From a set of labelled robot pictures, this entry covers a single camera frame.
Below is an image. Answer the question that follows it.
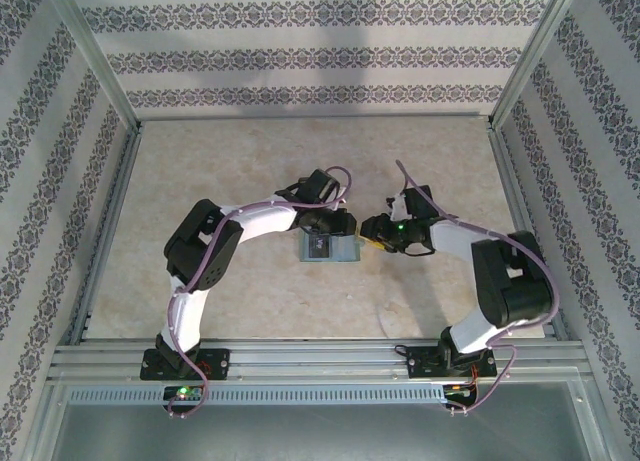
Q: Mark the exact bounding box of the mint green card holder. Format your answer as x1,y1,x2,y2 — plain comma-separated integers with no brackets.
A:
297,229,363,264

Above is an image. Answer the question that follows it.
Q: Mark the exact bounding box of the grey metal panel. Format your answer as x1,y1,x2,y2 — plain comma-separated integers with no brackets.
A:
29,380,616,461

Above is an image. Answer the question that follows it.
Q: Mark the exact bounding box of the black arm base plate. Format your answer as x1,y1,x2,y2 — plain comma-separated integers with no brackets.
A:
405,344,499,381
138,347,232,382

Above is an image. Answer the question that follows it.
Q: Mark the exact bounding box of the wide aluminium frame rail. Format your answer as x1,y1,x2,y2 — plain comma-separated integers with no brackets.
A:
47,338,596,382

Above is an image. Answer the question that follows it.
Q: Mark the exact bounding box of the slotted grey cable duct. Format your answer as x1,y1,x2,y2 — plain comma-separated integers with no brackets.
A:
64,383,451,406

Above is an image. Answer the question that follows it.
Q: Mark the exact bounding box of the aluminium frame post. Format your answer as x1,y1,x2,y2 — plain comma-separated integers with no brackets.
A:
42,0,144,132
489,0,589,130

